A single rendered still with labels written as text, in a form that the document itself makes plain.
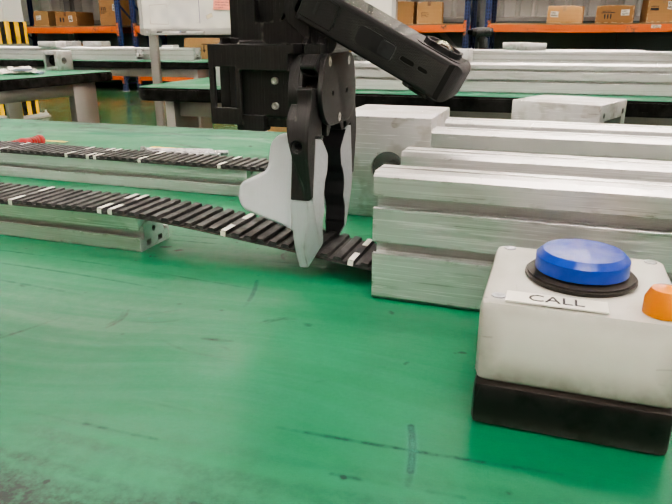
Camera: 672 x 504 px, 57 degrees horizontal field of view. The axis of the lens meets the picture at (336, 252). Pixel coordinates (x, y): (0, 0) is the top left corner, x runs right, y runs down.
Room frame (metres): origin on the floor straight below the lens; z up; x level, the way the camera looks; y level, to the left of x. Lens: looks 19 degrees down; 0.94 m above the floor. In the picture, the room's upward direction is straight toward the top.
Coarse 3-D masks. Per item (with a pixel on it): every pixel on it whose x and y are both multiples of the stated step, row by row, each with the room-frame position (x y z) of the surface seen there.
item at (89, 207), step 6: (102, 198) 0.51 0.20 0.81; (108, 198) 0.51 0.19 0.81; (114, 198) 0.51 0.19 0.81; (120, 198) 0.51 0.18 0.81; (84, 204) 0.49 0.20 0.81; (90, 204) 0.49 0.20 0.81; (96, 204) 0.49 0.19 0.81; (102, 204) 0.49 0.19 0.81; (78, 210) 0.48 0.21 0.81; (84, 210) 0.48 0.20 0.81; (90, 210) 0.48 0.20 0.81
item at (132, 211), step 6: (150, 198) 0.51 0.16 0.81; (156, 198) 0.51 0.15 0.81; (162, 198) 0.51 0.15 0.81; (168, 198) 0.51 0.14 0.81; (138, 204) 0.49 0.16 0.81; (144, 204) 0.50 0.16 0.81; (150, 204) 0.49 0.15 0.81; (156, 204) 0.49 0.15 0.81; (120, 210) 0.47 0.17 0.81; (126, 210) 0.47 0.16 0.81; (132, 210) 0.47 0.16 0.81; (138, 210) 0.47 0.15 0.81; (144, 210) 0.48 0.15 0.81; (126, 216) 0.47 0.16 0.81; (132, 216) 0.47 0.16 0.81
